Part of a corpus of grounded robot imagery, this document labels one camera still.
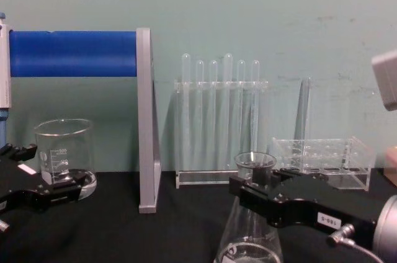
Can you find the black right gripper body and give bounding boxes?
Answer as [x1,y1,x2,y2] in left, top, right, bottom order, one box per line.
[268,179,381,247]

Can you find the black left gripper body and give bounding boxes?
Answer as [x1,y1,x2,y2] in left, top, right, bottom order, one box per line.
[0,156,47,214]

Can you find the clear glass conical flask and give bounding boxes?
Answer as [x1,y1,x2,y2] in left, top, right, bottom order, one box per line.
[216,151,285,263]

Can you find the clear glass beaker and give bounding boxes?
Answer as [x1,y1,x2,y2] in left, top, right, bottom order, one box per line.
[33,118,97,202]

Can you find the clear acrylic test tube rack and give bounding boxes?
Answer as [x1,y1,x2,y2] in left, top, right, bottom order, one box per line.
[271,135,375,191]

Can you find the clear acrylic pipette rack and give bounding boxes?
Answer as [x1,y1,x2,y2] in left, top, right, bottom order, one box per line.
[174,79,269,189]

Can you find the clear glass test tube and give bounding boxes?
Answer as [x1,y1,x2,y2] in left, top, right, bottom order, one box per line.
[299,77,312,152]

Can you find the black table cloth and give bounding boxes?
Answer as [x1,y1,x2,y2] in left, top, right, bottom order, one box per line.
[0,166,397,263]

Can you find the grey stand with blue bar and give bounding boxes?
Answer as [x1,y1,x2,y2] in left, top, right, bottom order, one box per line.
[8,27,162,214]

